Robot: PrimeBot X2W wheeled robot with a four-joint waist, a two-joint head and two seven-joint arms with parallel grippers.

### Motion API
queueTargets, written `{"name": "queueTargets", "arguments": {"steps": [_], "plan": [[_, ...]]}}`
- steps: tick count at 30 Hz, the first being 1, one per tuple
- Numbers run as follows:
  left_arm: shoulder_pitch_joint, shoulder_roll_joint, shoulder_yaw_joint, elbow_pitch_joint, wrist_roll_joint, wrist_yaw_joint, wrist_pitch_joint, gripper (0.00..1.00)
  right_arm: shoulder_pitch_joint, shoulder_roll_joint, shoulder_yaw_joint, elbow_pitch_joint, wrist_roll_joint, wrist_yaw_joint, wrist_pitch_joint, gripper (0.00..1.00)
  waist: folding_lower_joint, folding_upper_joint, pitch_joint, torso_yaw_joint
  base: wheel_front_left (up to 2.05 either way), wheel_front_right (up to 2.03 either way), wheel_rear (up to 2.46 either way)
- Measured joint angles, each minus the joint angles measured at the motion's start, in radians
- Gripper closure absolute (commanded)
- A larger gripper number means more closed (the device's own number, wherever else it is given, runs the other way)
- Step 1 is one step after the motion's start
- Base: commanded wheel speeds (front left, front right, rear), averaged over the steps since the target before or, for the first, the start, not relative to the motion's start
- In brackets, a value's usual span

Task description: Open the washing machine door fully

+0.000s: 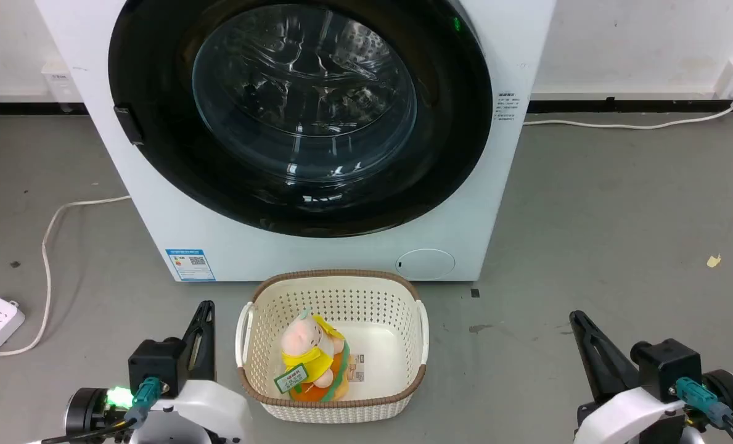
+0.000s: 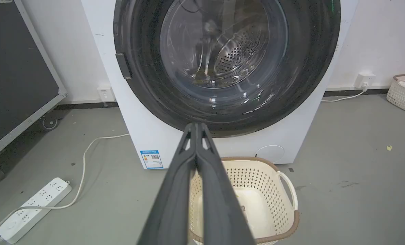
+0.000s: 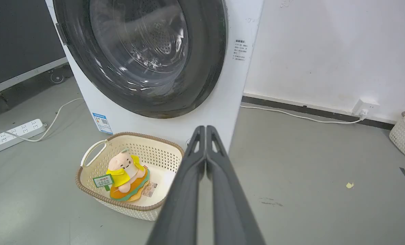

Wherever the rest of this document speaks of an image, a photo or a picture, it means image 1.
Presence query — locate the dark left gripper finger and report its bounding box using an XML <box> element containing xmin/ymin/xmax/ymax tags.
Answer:
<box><xmin>180</xmin><ymin>301</ymin><xmax>207</xmax><ymax>382</ymax></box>
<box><xmin>197</xmin><ymin>301</ymin><xmax>217</xmax><ymax>381</ymax></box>

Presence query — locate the blue energy label sticker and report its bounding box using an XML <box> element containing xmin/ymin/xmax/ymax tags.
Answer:
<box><xmin>165</xmin><ymin>249</ymin><xmax>216</xmax><ymax>282</ymax></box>

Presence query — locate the white washer power cable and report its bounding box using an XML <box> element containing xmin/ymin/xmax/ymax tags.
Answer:
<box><xmin>522</xmin><ymin>102</ymin><xmax>733</xmax><ymax>131</ymax></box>

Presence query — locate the white power strip cable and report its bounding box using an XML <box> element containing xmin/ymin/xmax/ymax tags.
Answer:
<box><xmin>0</xmin><ymin>195</ymin><xmax>131</xmax><ymax>358</ymax></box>

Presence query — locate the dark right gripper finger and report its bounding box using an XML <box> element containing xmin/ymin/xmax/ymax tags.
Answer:
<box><xmin>569</xmin><ymin>310</ymin><xmax>616</xmax><ymax>405</ymax></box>
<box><xmin>581</xmin><ymin>314</ymin><xmax>641</xmax><ymax>397</ymax></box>

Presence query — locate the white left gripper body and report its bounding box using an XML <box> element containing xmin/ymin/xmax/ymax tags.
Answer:
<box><xmin>129</xmin><ymin>379</ymin><xmax>253</xmax><ymax>444</ymax></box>

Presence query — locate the green white doll tag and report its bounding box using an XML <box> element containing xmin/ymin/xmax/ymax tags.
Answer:
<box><xmin>274</xmin><ymin>364</ymin><xmax>309</xmax><ymax>394</ymax></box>

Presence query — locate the round black glass washer door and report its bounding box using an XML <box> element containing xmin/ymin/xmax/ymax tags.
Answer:
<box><xmin>108</xmin><ymin>0</ymin><xmax>494</xmax><ymax>238</ymax></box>

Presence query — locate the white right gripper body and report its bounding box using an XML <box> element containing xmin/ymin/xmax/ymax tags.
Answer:
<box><xmin>575</xmin><ymin>385</ymin><xmax>706</xmax><ymax>444</ymax></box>

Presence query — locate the right teal plug black cable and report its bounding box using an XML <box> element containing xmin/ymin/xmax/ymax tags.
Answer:
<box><xmin>675</xmin><ymin>377</ymin><xmax>733</xmax><ymax>444</ymax></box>

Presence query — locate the round white filter cover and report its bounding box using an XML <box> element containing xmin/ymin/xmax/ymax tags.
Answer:
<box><xmin>396</xmin><ymin>249</ymin><xmax>456</xmax><ymax>280</ymax></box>

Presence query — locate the pink yellow plush doll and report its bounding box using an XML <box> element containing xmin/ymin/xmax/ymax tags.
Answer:
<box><xmin>278</xmin><ymin>308</ymin><xmax>350</xmax><ymax>403</ymax></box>

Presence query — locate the white front-load washing machine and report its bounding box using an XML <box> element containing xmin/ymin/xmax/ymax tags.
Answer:
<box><xmin>35</xmin><ymin>0</ymin><xmax>557</xmax><ymax>283</ymax></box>

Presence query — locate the white wall junction box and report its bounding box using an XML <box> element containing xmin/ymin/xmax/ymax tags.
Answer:
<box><xmin>41</xmin><ymin>59</ymin><xmax>84</xmax><ymax>113</ymax></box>

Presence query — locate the cream plastic laundry basket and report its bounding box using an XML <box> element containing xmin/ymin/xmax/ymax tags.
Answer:
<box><xmin>235</xmin><ymin>269</ymin><xmax>430</xmax><ymax>424</ymax></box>

